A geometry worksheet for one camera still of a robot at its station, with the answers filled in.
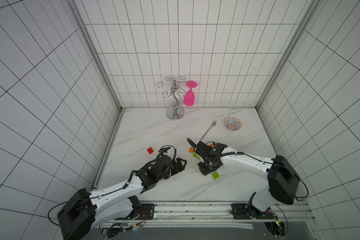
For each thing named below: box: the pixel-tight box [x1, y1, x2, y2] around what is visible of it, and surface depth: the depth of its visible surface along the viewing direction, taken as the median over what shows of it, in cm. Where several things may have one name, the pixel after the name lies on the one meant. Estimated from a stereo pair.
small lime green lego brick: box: [211, 172, 220, 180], surface depth 86 cm
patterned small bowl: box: [224, 117, 242, 132], surface depth 109 cm
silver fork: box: [200, 119, 218, 142], surface depth 110 cm
